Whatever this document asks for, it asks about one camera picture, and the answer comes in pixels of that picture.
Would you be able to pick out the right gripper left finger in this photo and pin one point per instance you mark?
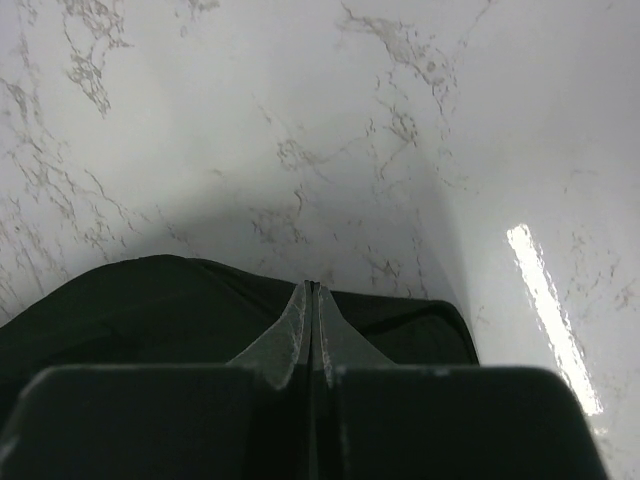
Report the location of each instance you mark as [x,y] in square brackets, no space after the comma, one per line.
[245,419]

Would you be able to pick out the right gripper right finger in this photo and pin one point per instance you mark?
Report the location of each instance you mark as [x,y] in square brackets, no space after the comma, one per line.
[379,420]

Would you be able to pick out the black t shirt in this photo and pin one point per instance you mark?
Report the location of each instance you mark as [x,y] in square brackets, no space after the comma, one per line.
[171,309]

